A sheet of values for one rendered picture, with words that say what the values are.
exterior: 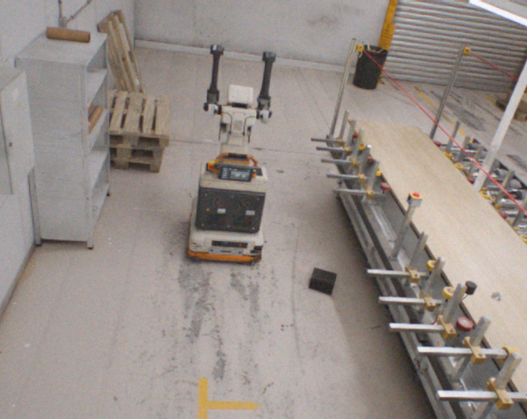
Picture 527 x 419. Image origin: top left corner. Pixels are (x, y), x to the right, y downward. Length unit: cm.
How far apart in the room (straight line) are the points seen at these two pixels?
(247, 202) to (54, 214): 153
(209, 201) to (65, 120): 121
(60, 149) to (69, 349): 143
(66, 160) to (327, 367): 241
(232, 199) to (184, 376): 141
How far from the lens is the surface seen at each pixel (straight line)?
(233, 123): 401
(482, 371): 303
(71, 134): 384
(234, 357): 351
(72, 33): 415
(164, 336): 361
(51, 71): 370
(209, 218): 403
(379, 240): 369
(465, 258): 346
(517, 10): 325
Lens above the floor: 264
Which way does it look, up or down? 31 degrees down
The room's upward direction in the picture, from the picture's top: 10 degrees clockwise
